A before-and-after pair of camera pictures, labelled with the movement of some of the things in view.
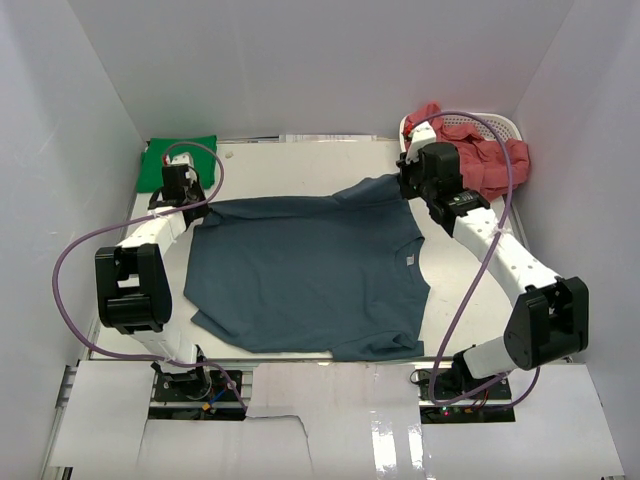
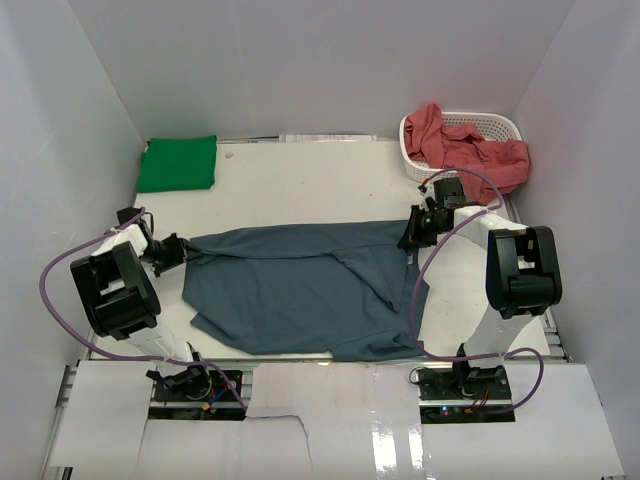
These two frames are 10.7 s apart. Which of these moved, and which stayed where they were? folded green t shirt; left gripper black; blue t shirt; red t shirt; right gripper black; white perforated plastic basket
Moved: right gripper black; blue t shirt; left gripper black
Stayed: white perforated plastic basket; red t shirt; folded green t shirt
